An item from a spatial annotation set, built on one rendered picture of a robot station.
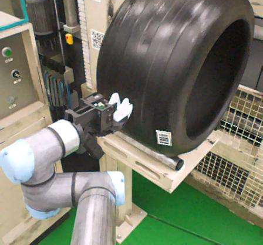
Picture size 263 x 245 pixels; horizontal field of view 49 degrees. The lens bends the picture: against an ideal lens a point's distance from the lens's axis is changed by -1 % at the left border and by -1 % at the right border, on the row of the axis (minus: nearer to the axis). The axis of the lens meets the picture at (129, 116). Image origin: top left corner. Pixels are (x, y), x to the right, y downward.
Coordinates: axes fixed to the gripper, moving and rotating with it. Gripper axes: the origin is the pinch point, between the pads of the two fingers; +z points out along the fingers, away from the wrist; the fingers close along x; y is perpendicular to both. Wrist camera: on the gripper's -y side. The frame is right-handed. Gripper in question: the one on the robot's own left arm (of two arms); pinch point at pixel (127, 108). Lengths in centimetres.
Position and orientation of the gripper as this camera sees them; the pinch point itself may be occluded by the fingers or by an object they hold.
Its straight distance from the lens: 79.2
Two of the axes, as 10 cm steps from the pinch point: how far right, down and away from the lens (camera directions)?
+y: 0.8, -8.2, -5.6
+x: -7.6, -4.1, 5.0
